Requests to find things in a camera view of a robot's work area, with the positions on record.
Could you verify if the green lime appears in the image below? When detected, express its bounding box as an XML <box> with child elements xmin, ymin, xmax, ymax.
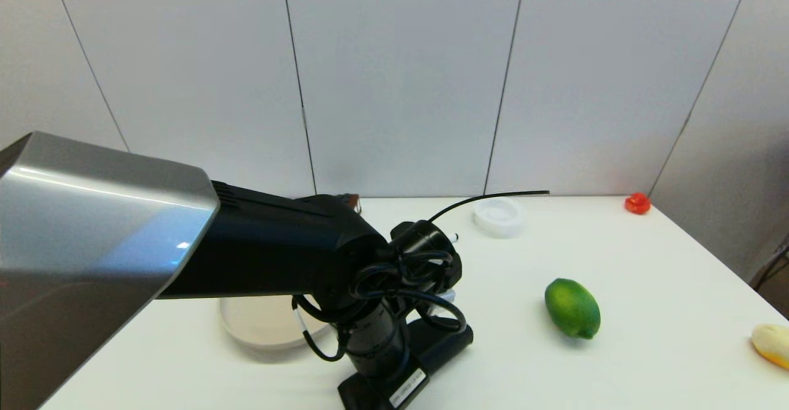
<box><xmin>544</xmin><ymin>277</ymin><xmax>602</xmax><ymax>340</ymax></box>

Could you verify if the black glasses case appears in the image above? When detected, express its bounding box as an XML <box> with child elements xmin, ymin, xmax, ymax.
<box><xmin>337</xmin><ymin>318</ymin><xmax>475</xmax><ymax>410</ymax></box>

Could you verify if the beige round plate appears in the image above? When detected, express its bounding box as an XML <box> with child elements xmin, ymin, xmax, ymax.
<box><xmin>220</xmin><ymin>296</ymin><xmax>332</xmax><ymax>350</ymax></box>

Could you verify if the thin black cable tie tail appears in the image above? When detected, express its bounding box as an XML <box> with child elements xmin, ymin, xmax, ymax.
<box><xmin>427</xmin><ymin>191</ymin><xmax>550</xmax><ymax>224</ymax></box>

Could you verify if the white round dish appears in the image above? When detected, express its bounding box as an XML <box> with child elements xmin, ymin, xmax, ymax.
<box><xmin>472</xmin><ymin>195</ymin><xmax>526</xmax><ymax>239</ymax></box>

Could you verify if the yellow peeled banana piece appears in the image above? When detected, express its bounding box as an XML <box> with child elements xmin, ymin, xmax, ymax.
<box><xmin>750</xmin><ymin>323</ymin><xmax>789</xmax><ymax>371</ymax></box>

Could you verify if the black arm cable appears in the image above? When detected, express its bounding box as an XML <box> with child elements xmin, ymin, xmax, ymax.
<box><xmin>292</xmin><ymin>247</ymin><xmax>468</xmax><ymax>363</ymax></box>

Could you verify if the dark stand frame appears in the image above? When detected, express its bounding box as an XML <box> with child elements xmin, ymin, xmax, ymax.
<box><xmin>748</xmin><ymin>232</ymin><xmax>789</xmax><ymax>321</ymax></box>

